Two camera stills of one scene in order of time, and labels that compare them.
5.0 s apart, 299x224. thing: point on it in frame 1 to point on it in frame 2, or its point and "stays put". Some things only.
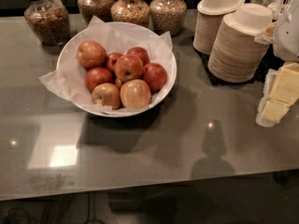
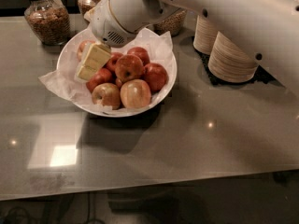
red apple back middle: [112, 58] stays put
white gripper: [288, 37] to [104, 24]
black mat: [270, 62] stays put
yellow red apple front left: [106, 94] stays put
